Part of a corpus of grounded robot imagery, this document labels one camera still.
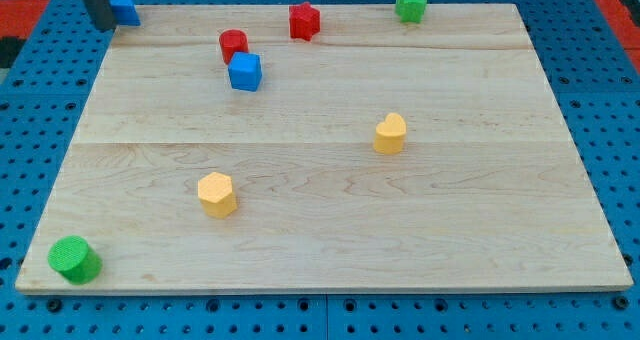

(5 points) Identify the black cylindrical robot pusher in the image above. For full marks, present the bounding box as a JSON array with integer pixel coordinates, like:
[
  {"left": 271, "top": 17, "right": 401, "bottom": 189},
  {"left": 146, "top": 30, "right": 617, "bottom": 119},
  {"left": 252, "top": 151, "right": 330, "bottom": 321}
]
[{"left": 82, "top": 0, "right": 117, "bottom": 31}]

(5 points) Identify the yellow hexagon block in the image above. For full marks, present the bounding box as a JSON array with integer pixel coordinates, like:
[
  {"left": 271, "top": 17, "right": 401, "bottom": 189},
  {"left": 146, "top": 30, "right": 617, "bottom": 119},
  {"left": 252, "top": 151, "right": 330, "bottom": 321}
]
[{"left": 197, "top": 172, "right": 238, "bottom": 219}]

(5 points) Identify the blue cube block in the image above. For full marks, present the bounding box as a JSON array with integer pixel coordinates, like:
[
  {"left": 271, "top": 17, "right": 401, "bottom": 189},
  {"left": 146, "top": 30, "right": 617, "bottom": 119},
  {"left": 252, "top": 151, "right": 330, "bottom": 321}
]
[{"left": 228, "top": 52, "right": 262, "bottom": 92}]

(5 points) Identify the red cylinder block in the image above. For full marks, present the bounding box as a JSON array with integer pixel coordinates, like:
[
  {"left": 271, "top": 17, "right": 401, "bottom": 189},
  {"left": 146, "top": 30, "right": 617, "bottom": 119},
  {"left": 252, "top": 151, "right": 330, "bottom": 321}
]
[{"left": 219, "top": 29, "right": 249, "bottom": 64}]

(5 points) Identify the red star block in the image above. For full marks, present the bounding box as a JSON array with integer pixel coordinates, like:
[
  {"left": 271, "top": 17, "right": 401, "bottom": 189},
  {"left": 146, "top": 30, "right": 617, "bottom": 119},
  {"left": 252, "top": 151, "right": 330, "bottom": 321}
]
[{"left": 289, "top": 2, "right": 321, "bottom": 41}]

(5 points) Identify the blue triangle block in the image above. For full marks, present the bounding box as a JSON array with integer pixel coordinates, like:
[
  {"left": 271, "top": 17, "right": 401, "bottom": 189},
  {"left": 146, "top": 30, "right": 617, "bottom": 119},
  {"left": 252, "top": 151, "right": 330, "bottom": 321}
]
[{"left": 110, "top": 0, "right": 141, "bottom": 26}]

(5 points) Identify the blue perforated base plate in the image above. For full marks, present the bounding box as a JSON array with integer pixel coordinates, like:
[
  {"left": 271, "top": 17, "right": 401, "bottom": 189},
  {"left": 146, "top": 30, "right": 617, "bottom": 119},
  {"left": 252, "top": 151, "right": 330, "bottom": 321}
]
[{"left": 1, "top": 0, "right": 639, "bottom": 339}]

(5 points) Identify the yellow heart block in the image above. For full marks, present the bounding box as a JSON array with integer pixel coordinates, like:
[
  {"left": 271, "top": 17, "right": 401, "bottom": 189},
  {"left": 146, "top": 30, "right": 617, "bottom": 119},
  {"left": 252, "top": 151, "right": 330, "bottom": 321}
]
[{"left": 373, "top": 113, "right": 407, "bottom": 155}]

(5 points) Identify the green star block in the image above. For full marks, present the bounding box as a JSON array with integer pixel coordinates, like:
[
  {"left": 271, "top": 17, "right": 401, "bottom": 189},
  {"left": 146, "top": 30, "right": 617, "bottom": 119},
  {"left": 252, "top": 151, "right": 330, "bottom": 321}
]
[{"left": 394, "top": 0, "right": 428, "bottom": 23}]

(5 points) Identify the green cylinder block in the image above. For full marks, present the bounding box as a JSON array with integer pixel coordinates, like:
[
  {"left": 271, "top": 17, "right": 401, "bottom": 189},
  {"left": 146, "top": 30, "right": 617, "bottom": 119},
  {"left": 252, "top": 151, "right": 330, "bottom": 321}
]
[{"left": 47, "top": 235, "right": 103, "bottom": 285}]

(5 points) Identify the light wooden board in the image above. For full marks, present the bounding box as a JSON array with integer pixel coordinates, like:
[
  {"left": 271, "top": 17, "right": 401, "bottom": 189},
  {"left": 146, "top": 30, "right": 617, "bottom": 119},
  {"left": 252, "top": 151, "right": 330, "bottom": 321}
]
[{"left": 15, "top": 4, "right": 633, "bottom": 295}]

